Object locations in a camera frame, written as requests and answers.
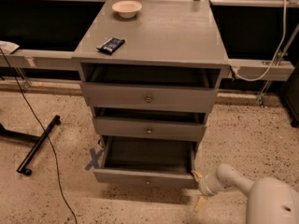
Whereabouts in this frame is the black stand base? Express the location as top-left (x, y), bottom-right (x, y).
top-left (0, 115), bottom-right (61, 176)

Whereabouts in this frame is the grey drawer cabinet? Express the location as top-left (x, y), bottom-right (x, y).
top-left (72, 0), bottom-right (232, 145)

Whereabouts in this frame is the white cable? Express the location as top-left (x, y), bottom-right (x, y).
top-left (231, 0), bottom-right (289, 83)

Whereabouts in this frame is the white paper sheet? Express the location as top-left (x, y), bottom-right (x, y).
top-left (0, 41), bottom-right (20, 54)

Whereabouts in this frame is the grey middle drawer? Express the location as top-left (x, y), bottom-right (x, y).
top-left (93, 108), bottom-right (206, 142)

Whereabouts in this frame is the white ceramic bowl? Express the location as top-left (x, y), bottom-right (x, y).
top-left (112, 1), bottom-right (142, 19)

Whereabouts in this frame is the grey metal rail frame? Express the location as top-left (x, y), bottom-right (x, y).
top-left (0, 0), bottom-right (299, 107)

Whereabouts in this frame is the grey drawer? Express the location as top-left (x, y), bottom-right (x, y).
top-left (81, 65), bottom-right (220, 113)
top-left (94, 136), bottom-right (198, 189)
top-left (93, 108), bottom-right (206, 142)

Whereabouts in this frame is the grey bottom drawer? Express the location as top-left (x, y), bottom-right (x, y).
top-left (94, 136), bottom-right (198, 189)

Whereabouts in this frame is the dark blue snack packet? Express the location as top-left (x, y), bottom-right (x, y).
top-left (97, 37), bottom-right (125, 55)

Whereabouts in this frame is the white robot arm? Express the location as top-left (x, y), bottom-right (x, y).
top-left (192, 163), bottom-right (299, 224)

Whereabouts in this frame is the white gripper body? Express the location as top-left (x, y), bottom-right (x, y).
top-left (199, 174), bottom-right (223, 196)

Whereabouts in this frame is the blue tape cross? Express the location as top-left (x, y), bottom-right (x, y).
top-left (85, 148), bottom-right (104, 171)

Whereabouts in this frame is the dark cabinet at right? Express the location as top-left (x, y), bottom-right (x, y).
top-left (281, 61), bottom-right (299, 128)

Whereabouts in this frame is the black floor cable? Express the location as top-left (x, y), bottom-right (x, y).
top-left (0, 47), bottom-right (78, 224)

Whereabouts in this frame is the grey top drawer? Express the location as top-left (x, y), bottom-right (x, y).
top-left (81, 65), bottom-right (220, 113)

